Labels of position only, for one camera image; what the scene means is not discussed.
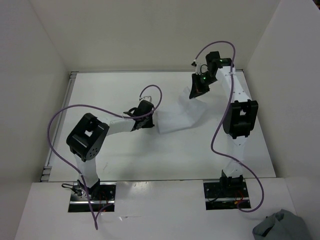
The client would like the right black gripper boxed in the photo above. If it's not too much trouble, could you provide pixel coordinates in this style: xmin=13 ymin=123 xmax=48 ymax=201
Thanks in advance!
xmin=189 ymin=71 xmax=217 ymax=99

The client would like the white skirt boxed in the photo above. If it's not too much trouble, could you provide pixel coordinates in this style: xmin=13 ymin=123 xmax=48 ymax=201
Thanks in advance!
xmin=156 ymin=87 xmax=208 ymax=134

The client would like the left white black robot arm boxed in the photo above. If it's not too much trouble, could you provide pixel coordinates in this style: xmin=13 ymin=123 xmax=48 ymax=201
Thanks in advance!
xmin=66 ymin=99 xmax=154 ymax=200

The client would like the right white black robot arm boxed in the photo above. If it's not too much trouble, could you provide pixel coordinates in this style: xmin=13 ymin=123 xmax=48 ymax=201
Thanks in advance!
xmin=189 ymin=51 xmax=259 ymax=199

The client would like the grey cloth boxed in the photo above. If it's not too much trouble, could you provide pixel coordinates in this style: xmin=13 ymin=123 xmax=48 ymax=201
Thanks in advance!
xmin=252 ymin=209 xmax=312 ymax=240

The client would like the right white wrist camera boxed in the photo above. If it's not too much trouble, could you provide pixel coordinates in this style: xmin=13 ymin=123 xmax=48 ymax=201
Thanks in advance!
xmin=191 ymin=59 xmax=206 ymax=75

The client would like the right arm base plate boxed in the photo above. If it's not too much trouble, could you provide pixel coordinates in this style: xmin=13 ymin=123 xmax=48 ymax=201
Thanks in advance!
xmin=203 ymin=180 xmax=251 ymax=211

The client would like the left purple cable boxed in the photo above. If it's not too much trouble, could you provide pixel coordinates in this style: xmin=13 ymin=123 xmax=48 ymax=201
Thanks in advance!
xmin=47 ymin=85 xmax=163 ymax=230

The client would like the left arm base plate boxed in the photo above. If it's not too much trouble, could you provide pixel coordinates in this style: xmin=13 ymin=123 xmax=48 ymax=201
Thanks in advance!
xmin=61 ymin=182 xmax=116 ymax=213

